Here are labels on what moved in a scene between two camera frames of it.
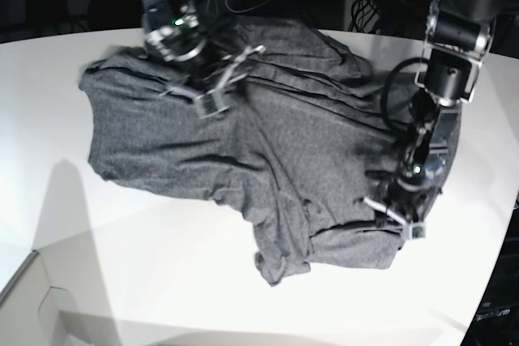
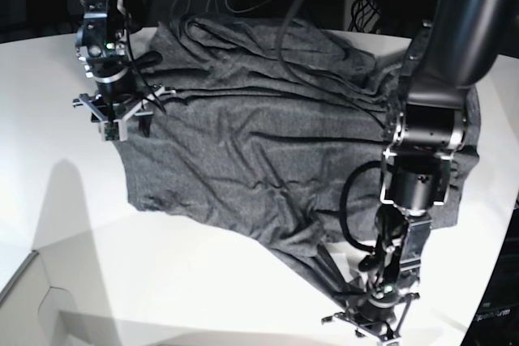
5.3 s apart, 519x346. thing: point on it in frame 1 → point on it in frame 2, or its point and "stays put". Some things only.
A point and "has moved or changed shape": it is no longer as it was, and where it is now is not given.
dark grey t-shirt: x=303 y=128 has moved or changed shape
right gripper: x=410 y=190 → x=379 y=315
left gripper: x=194 y=59 → x=118 y=99
